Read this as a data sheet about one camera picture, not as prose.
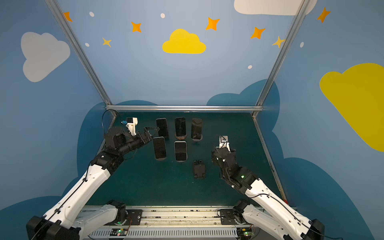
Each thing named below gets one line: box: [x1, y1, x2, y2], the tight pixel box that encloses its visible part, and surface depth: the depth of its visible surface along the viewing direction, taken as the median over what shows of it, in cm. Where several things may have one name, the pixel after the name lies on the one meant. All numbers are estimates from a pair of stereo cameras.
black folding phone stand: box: [193, 159, 206, 179], surface depth 88 cm
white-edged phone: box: [174, 141, 188, 162], surface depth 90 cm
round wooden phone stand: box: [175, 133, 188, 140], surface depth 107 cm
